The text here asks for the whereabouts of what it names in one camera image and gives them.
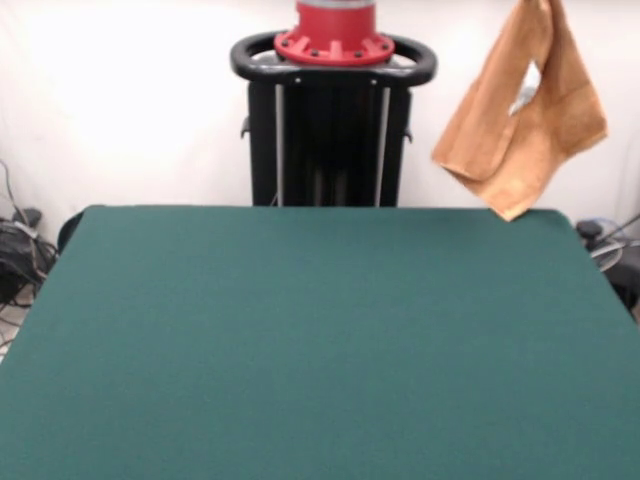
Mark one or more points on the tan terry towel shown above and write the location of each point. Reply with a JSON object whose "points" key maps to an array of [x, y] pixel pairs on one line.
{"points": [[500, 150]]}

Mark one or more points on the dark green tablecloth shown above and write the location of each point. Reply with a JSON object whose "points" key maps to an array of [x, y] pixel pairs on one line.
{"points": [[320, 350]]}

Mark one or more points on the black bulky object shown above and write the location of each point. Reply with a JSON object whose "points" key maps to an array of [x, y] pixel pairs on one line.
{"points": [[627, 280]]}

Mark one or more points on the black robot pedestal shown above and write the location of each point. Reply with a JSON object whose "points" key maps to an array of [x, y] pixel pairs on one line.
{"points": [[340, 150]]}

